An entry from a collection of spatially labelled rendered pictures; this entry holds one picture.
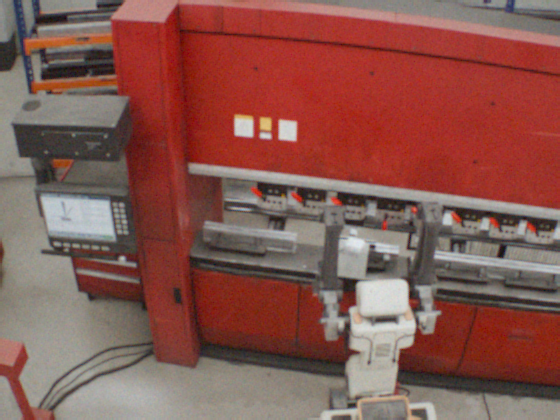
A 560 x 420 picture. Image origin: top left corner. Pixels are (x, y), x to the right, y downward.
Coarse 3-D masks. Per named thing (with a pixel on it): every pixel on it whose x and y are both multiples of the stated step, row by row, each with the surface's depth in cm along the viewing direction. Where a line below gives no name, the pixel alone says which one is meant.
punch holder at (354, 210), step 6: (342, 192) 373; (348, 192) 372; (354, 192) 372; (336, 198) 376; (342, 198) 375; (348, 198) 374; (354, 198) 373; (360, 198) 373; (366, 198) 372; (342, 204) 377; (348, 204) 377; (354, 204) 376; (360, 204) 375; (348, 210) 380; (354, 210) 378; (360, 210) 377; (348, 216) 381; (354, 216) 380; (360, 216) 380
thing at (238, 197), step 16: (240, 192) 428; (288, 192) 429; (224, 208) 432; (240, 208) 429; (256, 208) 426; (288, 208) 422; (368, 208) 418; (368, 224) 419; (448, 224) 409; (480, 240) 411; (496, 240) 409; (512, 240) 406
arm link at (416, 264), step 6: (420, 204) 321; (420, 210) 321; (420, 216) 323; (420, 228) 331; (420, 234) 331; (420, 240) 332; (420, 246) 334; (420, 252) 336; (414, 258) 343; (420, 258) 338; (414, 264) 342; (420, 264) 340; (414, 270) 343
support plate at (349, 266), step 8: (368, 248) 391; (344, 256) 386; (352, 256) 386; (360, 256) 387; (344, 264) 382; (352, 264) 382; (360, 264) 382; (344, 272) 378; (352, 272) 378; (360, 272) 378
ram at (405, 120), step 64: (192, 64) 341; (256, 64) 335; (320, 64) 329; (384, 64) 323; (448, 64) 316; (192, 128) 365; (256, 128) 358; (320, 128) 351; (384, 128) 344; (448, 128) 337; (512, 128) 330; (384, 192) 368; (448, 192) 360; (512, 192) 353
